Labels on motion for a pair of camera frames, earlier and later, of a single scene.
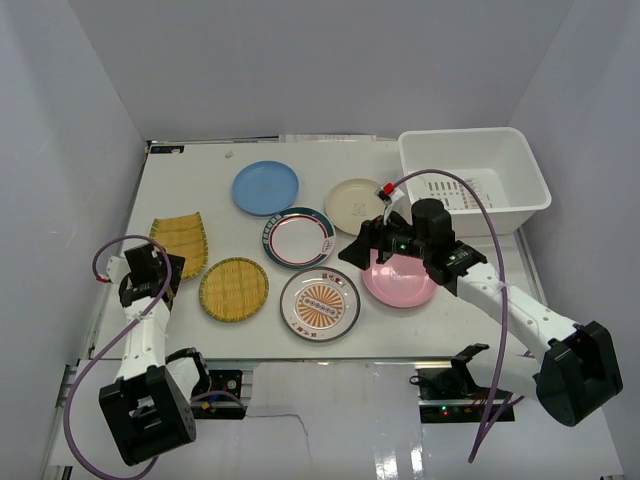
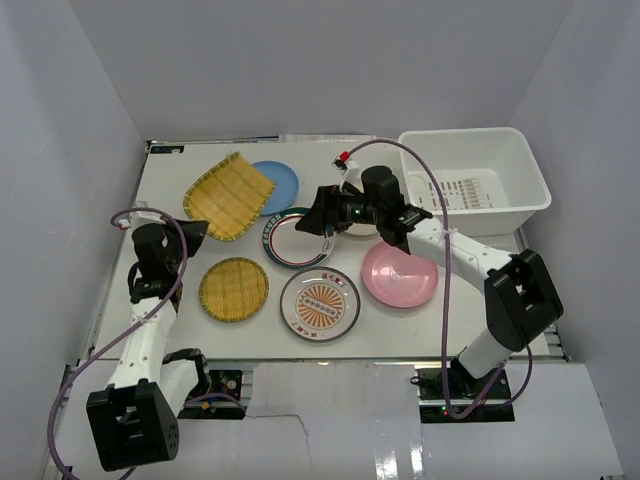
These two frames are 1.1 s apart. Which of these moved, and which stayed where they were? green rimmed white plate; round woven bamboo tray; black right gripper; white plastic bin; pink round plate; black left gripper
Moved: black right gripper; black left gripper
Stayed: white plastic bin; green rimmed white plate; pink round plate; round woven bamboo tray
